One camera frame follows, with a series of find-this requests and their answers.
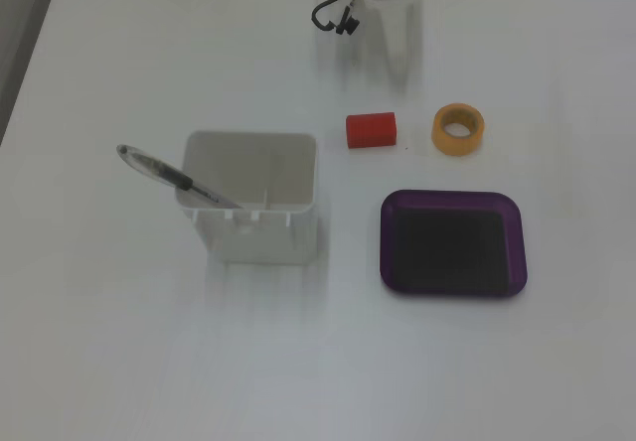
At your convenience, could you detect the red cube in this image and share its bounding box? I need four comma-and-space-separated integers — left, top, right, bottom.
345, 110, 398, 150

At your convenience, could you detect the white plastic box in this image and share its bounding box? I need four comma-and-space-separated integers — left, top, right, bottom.
173, 131, 319, 266

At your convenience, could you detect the yellow tape roll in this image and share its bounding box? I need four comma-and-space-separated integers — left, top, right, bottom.
430, 102, 487, 158

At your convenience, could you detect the purple metal tray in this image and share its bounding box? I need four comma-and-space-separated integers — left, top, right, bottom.
380, 190, 529, 297

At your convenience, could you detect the clear black ballpoint pen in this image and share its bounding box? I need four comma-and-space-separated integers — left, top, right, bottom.
115, 143, 244, 211

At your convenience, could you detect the black camera cable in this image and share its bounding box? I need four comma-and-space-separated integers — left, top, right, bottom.
311, 0, 360, 36

